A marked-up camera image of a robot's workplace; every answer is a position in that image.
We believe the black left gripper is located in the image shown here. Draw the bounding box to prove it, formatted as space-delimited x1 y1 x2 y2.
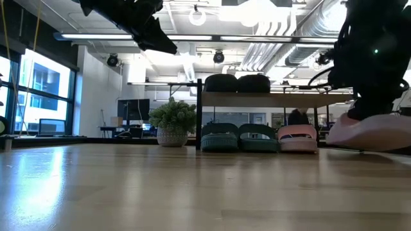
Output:
79 0 178 55

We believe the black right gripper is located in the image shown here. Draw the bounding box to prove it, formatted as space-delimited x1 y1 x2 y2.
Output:
329 38 411 121

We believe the green rubber slide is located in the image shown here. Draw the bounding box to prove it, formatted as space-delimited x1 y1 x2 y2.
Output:
238 123 279 153
201 123 239 153

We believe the long ceiling light bar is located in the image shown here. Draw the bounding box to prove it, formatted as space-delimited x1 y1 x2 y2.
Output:
53 31 341 46

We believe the white round ceiling lamp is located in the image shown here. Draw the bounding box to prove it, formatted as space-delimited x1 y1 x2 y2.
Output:
188 6 207 27

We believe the person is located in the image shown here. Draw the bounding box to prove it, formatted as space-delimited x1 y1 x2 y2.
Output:
287 108 311 126

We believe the green plant in white pot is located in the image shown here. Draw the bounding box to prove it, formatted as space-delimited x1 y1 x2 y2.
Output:
148 96 198 148

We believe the large office window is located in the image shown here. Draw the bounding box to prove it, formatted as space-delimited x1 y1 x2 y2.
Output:
0 47 78 135

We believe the open laptop on desk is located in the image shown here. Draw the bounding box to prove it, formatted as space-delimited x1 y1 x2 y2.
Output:
38 118 67 137

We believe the wooden shelf with black frame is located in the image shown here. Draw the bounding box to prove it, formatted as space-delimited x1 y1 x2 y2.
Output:
196 78 363 151

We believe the silver ventilation duct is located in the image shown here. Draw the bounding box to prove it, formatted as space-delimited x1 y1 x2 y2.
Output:
284 0 347 68

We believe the black aluminium table frame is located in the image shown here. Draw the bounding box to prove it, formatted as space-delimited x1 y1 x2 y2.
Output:
0 136 351 151

